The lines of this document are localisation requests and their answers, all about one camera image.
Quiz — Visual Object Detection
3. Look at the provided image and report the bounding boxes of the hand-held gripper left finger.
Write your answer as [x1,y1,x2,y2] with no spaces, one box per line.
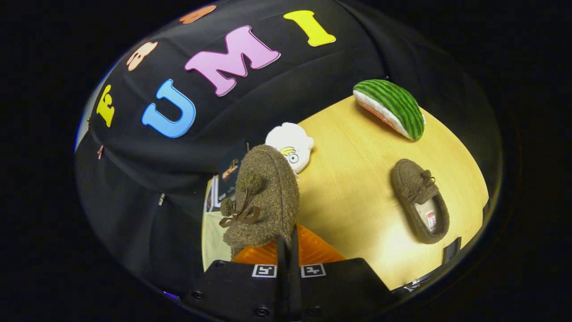
[181,236,289,322]

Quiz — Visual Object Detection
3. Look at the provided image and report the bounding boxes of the dark hardcover book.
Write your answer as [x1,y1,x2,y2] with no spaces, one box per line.
[218,142,251,206]

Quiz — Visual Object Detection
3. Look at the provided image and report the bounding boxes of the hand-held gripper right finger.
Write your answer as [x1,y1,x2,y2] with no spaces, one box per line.
[289,225,395,322]

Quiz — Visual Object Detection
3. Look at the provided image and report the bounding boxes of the white book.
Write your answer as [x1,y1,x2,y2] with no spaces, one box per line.
[205,175,222,213]

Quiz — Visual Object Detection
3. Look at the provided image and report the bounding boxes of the grey fabric storage box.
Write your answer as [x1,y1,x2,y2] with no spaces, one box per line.
[201,212,234,271]

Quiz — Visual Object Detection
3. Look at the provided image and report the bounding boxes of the brown fuzzy slipper shoe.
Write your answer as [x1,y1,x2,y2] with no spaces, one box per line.
[219,144,300,260]
[390,159,450,245]

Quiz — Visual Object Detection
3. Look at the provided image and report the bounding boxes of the white plush toy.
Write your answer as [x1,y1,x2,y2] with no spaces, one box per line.
[265,122,315,175]

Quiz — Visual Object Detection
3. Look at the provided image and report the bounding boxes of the watermelon slice plush toy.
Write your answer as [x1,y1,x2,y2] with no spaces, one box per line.
[353,79,426,141]

